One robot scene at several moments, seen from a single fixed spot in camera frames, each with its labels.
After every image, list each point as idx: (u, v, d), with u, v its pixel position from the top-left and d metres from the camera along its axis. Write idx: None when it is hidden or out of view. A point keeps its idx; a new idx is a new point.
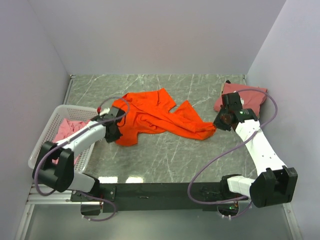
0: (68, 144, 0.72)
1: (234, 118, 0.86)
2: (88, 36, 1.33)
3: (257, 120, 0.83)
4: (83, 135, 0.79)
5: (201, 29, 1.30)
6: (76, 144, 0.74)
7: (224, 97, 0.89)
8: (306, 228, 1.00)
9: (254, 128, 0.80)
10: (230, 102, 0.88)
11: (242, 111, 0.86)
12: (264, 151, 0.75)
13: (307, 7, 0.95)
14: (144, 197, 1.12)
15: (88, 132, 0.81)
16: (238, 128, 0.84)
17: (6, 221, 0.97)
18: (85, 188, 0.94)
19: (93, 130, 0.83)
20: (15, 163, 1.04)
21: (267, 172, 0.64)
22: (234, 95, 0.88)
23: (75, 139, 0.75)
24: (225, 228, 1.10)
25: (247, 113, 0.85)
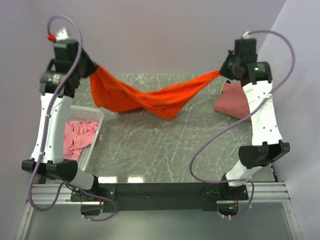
0: (44, 155, 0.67)
1: (246, 71, 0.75)
2: (88, 35, 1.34)
3: (271, 82, 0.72)
4: (50, 131, 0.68)
5: (201, 28, 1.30)
6: (51, 148, 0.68)
7: (238, 44, 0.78)
8: (306, 229, 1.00)
9: (265, 93, 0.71)
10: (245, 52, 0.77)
11: (257, 67, 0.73)
12: (267, 122, 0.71)
13: (307, 7, 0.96)
14: (144, 197, 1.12)
15: (52, 122, 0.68)
16: (247, 89, 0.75)
17: (6, 220, 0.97)
18: (85, 185, 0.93)
19: (54, 112, 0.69)
20: (15, 162, 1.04)
21: (262, 145, 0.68)
22: (251, 43, 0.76)
23: (46, 144, 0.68)
24: (225, 228, 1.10)
25: (263, 69, 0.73)
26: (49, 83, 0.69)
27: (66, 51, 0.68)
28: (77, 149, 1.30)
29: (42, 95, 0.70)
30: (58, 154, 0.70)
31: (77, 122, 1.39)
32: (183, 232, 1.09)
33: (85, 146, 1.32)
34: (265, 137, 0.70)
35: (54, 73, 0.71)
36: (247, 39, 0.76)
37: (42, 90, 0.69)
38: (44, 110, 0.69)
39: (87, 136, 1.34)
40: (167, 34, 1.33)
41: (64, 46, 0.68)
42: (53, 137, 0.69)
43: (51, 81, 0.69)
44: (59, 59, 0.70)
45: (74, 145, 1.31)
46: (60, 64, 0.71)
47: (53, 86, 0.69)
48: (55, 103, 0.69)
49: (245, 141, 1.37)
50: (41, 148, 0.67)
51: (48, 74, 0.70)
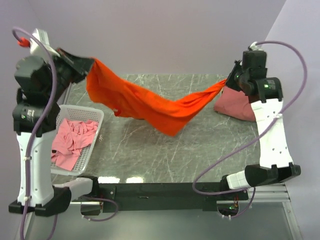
0: (31, 199, 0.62)
1: (256, 88, 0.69)
2: (87, 35, 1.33)
3: (281, 100, 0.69)
4: (32, 172, 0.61)
5: (200, 28, 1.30)
6: (38, 191, 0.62)
7: (246, 57, 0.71)
8: (306, 228, 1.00)
9: (274, 112, 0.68)
10: (254, 67, 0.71)
11: (267, 84, 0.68)
12: (276, 144, 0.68)
13: (307, 7, 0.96)
14: (144, 197, 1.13)
15: (34, 163, 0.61)
16: (255, 106, 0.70)
17: (6, 220, 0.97)
18: (85, 191, 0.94)
19: (35, 154, 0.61)
20: (15, 163, 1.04)
21: (271, 169, 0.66)
22: (261, 57, 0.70)
23: (32, 187, 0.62)
24: (225, 228, 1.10)
25: (273, 86, 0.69)
26: (23, 121, 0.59)
27: (32, 83, 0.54)
28: (77, 149, 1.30)
29: (18, 133, 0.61)
30: (47, 192, 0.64)
31: (77, 122, 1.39)
32: (183, 232, 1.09)
33: (85, 146, 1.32)
34: (275, 160, 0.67)
35: (28, 106, 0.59)
36: (257, 53, 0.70)
37: (17, 130, 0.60)
38: (23, 152, 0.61)
39: (87, 136, 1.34)
40: (166, 34, 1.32)
41: (28, 76, 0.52)
42: (37, 180, 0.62)
43: (26, 118, 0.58)
44: (28, 90, 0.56)
45: (74, 145, 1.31)
46: (30, 95, 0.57)
47: (30, 124, 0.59)
48: (34, 143, 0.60)
49: (245, 141, 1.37)
50: (26, 192, 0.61)
51: (22, 106, 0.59)
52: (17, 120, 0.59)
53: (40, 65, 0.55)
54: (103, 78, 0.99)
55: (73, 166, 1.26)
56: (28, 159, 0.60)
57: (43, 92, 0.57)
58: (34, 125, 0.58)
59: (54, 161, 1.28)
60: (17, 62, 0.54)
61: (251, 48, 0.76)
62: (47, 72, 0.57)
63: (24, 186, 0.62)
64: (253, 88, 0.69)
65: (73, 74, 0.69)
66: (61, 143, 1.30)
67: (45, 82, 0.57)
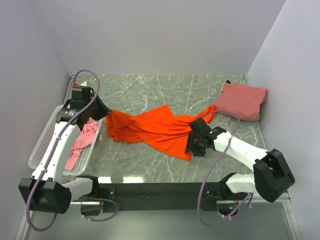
0: (45, 173, 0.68)
1: (209, 138, 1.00)
2: (88, 36, 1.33)
3: (225, 131, 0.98)
4: (56, 151, 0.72)
5: (201, 29, 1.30)
6: (54, 167, 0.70)
7: (193, 126, 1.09)
8: (306, 229, 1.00)
9: (227, 137, 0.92)
10: (199, 127, 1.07)
11: (211, 130, 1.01)
12: (244, 149, 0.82)
13: (307, 8, 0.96)
14: (144, 197, 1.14)
15: (60, 143, 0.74)
16: (216, 143, 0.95)
17: (6, 220, 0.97)
18: (86, 191, 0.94)
19: (64, 137, 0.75)
20: (14, 163, 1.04)
21: (256, 163, 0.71)
22: (200, 121, 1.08)
23: (50, 162, 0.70)
24: (225, 228, 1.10)
25: (215, 130, 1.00)
26: (64, 115, 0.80)
27: (81, 93, 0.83)
28: (77, 149, 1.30)
29: (57, 123, 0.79)
30: (59, 174, 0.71)
31: None
32: (183, 231, 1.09)
33: (85, 146, 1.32)
34: (253, 156, 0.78)
35: (69, 109, 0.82)
36: (197, 121, 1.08)
37: (57, 120, 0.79)
38: (55, 134, 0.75)
39: (87, 136, 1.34)
40: (166, 33, 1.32)
41: (80, 90, 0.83)
42: (58, 157, 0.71)
43: (67, 113, 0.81)
44: (75, 99, 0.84)
45: (74, 145, 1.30)
46: (74, 103, 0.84)
47: (68, 117, 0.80)
48: (67, 128, 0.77)
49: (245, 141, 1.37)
50: (44, 165, 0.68)
51: (64, 110, 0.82)
52: (60, 114, 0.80)
53: (88, 87, 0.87)
54: (115, 118, 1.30)
55: (72, 166, 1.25)
56: (58, 138, 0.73)
57: (84, 102, 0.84)
58: (71, 117, 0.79)
59: None
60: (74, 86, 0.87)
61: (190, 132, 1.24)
62: (89, 94, 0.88)
63: (44, 161, 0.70)
64: (207, 140, 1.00)
65: (100, 109, 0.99)
66: None
67: (86, 100, 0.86)
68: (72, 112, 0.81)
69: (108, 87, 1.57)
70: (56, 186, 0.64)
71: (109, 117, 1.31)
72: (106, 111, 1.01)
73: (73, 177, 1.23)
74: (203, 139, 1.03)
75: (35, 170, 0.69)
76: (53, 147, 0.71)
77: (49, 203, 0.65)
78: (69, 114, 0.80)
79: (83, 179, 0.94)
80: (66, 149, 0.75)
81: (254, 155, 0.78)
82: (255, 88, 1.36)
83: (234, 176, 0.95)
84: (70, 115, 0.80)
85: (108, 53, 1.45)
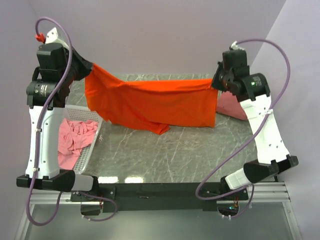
0: (39, 171, 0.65)
1: (242, 89, 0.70)
2: (87, 36, 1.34)
3: (269, 94, 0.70)
4: (42, 146, 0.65)
5: (201, 29, 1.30)
6: (44, 164, 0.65)
7: (227, 58, 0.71)
8: (306, 229, 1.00)
9: (265, 108, 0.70)
10: (237, 65, 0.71)
11: (254, 81, 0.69)
12: (271, 141, 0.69)
13: (306, 8, 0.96)
14: (144, 196, 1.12)
15: (43, 136, 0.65)
16: (245, 105, 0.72)
17: (7, 219, 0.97)
18: (86, 187, 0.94)
19: (45, 127, 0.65)
20: (15, 164, 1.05)
21: (271, 165, 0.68)
22: (241, 55, 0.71)
23: (40, 159, 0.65)
24: (225, 227, 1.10)
25: (258, 83, 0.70)
26: (36, 95, 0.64)
27: (52, 58, 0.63)
28: (77, 149, 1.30)
29: (30, 108, 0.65)
30: (53, 167, 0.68)
31: (77, 122, 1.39)
32: (183, 231, 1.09)
33: (85, 146, 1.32)
34: (274, 155, 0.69)
35: (40, 83, 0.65)
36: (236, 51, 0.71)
37: (30, 104, 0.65)
38: (34, 125, 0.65)
39: (86, 136, 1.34)
40: (166, 34, 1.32)
41: (49, 54, 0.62)
42: (46, 152, 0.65)
43: (39, 92, 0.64)
44: (45, 67, 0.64)
45: (74, 145, 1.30)
46: (46, 72, 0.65)
47: (42, 98, 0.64)
48: (45, 116, 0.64)
49: (245, 141, 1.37)
50: (34, 164, 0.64)
51: (35, 84, 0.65)
52: (30, 92, 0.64)
53: (59, 47, 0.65)
54: (107, 79, 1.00)
55: (72, 166, 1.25)
56: (38, 131, 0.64)
57: (58, 70, 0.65)
58: (46, 97, 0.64)
59: None
60: (40, 46, 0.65)
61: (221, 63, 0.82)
62: (63, 55, 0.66)
63: (33, 157, 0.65)
64: (239, 87, 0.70)
65: (81, 68, 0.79)
66: (61, 143, 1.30)
67: (61, 63, 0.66)
68: (44, 88, 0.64)
69: None
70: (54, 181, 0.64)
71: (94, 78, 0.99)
72: (88, 70, 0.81)
73: None
74: (235, 84, 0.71)
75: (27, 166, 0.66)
76: (37, 144, 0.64)
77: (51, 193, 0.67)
78: (42, 91, 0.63)
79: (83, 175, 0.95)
80: (52, 138, 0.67)
81: (275, 153, 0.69)
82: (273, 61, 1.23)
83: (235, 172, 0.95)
84: (43, 93, 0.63)
85: (108, 53, 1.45)
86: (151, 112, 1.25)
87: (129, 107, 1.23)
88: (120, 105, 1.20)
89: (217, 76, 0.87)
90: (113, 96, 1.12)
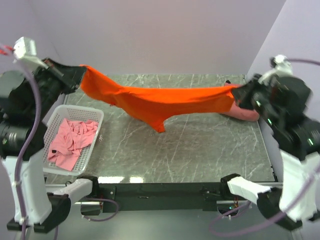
0: (29, 218, 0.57)
1: (294, 143, 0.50)
2: (87, 36, 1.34)
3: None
4: (27, 196, 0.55)
5: (201, 29, 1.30)
6: (34, 212, 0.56)
7: (281, 93, 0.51)
8: (306, 228, 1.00)
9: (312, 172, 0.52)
10: (294, 106, 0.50)
11: (311, 137, 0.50)
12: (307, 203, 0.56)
13: (306, 7, 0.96)
14: (144, 196, 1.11)
15: (26, 187, 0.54)
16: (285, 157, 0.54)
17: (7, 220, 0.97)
18: (86, 191, 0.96)
19: (26, 178, 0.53)
20: None
21: (297, 224, 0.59)
22: (304, 93, 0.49)
23: (27, 208, 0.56)
24: (226, 227, 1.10)
25: (317, 139, 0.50)
26: (5, 146, 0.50)
27: (13, 100, 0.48)
28: (77, 149, 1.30)
29: (3, 159, 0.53)
30: (44, 209, 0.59)
31: (77, 123, 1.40)
32: (183, 231, 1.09)
33: (85, 146, 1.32)
34: (303, 214, 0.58)
35: (9, 127, 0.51)
36: (298, 88, 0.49)
37: (1, 155, 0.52)
38: (12, 177, 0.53)
39: (86, 136, 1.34)
40: (166, 33, 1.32)
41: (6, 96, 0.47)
42: (33, 201, 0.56)
43: (7, 142, 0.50)
44: (8, 110, 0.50)
45: (74, 145, 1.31)
46: (11, 114, 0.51)
47: (11, 149, 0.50)
48: (23, 165, 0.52)
49: (245, 141, 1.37)
50: (22, 215, 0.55)
51: (3, 128, 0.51)
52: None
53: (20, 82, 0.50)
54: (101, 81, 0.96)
55: (72, 166, 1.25)
56: (18, 187, 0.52)
57: (25, 112, 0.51)
58: (16, 147, 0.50)
59: (55, 161, 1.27)
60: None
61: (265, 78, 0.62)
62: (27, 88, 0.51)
63: (19, 206, 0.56)
64: (291, 139, 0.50)
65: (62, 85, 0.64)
66: (61, 143, 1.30)
67: (27, 99, 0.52)
68: (15, 136, 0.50)
69: None
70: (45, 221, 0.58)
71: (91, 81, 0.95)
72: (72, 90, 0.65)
73: (73, 177, 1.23)
74: (284, 135, 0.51)
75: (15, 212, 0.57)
76: (20, 198, 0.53)
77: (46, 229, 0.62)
78: (11, 140, 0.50)
79: (82, 182, 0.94)
80: (36, 182, 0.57)
81: (304, 212, 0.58)
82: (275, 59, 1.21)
83: (238, 179, 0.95)
84: (11, 145, 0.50)
85: (108, 53, 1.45)
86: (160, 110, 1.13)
87: (129, 106, 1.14)
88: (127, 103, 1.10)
89: (251, 95, 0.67)
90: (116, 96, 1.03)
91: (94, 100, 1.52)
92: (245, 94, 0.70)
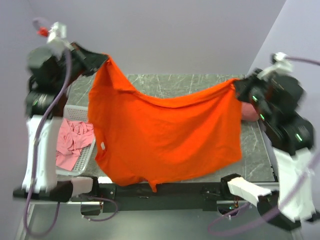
0: (36, 183, 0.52)
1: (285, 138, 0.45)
2: (87, 37, 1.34)
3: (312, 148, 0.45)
4: (40, 157, 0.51)
5: (200, 29, 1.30)
6: (43, 175, 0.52)
7: (276, 92, 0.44)
8: (305, 228, 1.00)
9: (303, 162, 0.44)
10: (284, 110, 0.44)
11: (300, 135, 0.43)
12: (300, 197, 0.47)
13: (306, 8, 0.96)
14: (144, 197, 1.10)
15: (42, 146, 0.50)
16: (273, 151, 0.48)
17: (6, 218, 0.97)
18: (85, 188, 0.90)
19: (44, 136, 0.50)
20: (15, 163, 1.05)
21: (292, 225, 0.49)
22: (297, 95, 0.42)
23: (38, 169, 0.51)
24: (226, 228, 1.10)
25: (306, 137, 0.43)
26: (33, 105, 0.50)
27: (43, 69, 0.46)
28: (77, 149, 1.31)
29: (29, 119, 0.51)
30: (53, 177, 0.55)
31: (77, 122, 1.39)
32: (183, 231, 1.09)
33: (85, 146, 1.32)
34: (298, 210, 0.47)
35: (39, 93, 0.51)
36: (293, 90, 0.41)
37: (28, 113, 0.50)
38: (32, 133, 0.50)
39: (87, 136, 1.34)
40: (166, 34, 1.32)
41: (39, 64, 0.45)
42: (45, 161, 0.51)
43: (37, 103, 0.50)
44: (37, 78, 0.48)
45: (74, 145, 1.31)
46: (39, 83, 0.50)
47: (40, 108, 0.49)
48: (44, 126, 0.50)
49: (245, 141, 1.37)
50: (32, 175, 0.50)
51: (34, 96, 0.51)
52: (27, 105, 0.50)
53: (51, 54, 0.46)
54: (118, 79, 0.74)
55: (72, 166, 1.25)
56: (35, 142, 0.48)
57: (53, 79, 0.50)
58: (43, 107, 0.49)
59: None
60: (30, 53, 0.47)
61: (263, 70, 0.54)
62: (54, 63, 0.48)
63: (31, 166, 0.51)
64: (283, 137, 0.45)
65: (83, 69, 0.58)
66: (61, 143, 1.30)
67: (54, 68, 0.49)
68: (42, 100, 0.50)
69: None
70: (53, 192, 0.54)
71: (103, 79, 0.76)
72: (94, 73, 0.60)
73: None
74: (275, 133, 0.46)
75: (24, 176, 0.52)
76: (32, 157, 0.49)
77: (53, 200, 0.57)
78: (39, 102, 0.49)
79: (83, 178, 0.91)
80: (54, 143, 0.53)
81: (299, 211, 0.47)
82: (275, 59, 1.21)
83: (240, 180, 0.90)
84: (39, 105, 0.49)
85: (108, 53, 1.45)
86: (181, 120, 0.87)
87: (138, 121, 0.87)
88: (142, 122, 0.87)
89: (247, 91, 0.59)
90: (129, 104, 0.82)
91: None
92: (243, 88, 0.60)
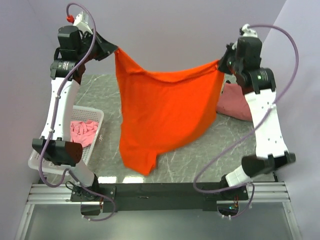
0: (54, 133, 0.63)
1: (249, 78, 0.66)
2: None
3: (275, 89, 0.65)
4: (59, 111, 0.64)
5: (201, 29, 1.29)
6: (60, 126, 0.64)
7: (242, 45, 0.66)
8: (305, 228, 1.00)
9: (268, 102, 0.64)
10: (248, 58, 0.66)
11: (260, 75, 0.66)
12: (270, 134, 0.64)
13: (308, 8, 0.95)
14: (144, 197, 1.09)
15: (61, 103, 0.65)
16: (249, 98, 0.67)
17: (6, 218, 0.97)
18: (85, 181, 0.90)
19: (64, 94, 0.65)
20: (16, 163, 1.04)
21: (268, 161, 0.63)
22: (256, 46, 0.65)
23: (56, 121, 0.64)
24: (226, 228, 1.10)
25: (266, 77, 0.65)
26: (59, 69, 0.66)
27: (70, 40, 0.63)
28: None
29: (53, 79, 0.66)
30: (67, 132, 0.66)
31: (77, 123, 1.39)
32: (183, 231, 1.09)
33: (85, 146, 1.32)
34: (270, 147, 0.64)
35: (62, 61, 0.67)
36: (251, 41, 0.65)
37: (53, 75, 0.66)
38: (55, 90, 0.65)
39: (87, 136, 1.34)
40: (167, 33, 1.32)
41: (68, 36, 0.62)
42: (63, 115, 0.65)
43: (62, 67, 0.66)
44: (64, 48, 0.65)
45: None
46: (65, 52, 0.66)
47: (63, 71, 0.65)
48: (66, 85, 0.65)
49: (245, 141, 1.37)
50: (51, 125, 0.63)
51: (58, 63, 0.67)
52: (54, 68, 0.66)
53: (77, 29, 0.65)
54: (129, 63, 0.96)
55: None
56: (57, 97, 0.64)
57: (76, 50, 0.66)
58: (66, 71, 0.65)
59: None
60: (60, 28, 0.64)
61: (243, 31, 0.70)
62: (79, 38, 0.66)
63: (51, 119, 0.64)
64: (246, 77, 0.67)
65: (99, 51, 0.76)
66: None
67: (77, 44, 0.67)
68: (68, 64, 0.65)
69: (108, 88, 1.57)
70: (67, 143, 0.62)
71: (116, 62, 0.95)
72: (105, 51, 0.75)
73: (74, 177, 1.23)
74: (242, 77, 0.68)
75: (43, 129, 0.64)
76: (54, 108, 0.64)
77: (64, 155, 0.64)
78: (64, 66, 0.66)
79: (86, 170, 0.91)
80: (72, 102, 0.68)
81: (272, 147, 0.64)
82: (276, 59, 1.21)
83: None
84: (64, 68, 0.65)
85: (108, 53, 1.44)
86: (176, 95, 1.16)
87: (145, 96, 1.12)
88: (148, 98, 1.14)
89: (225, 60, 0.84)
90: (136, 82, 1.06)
91: (94, 100, 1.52)
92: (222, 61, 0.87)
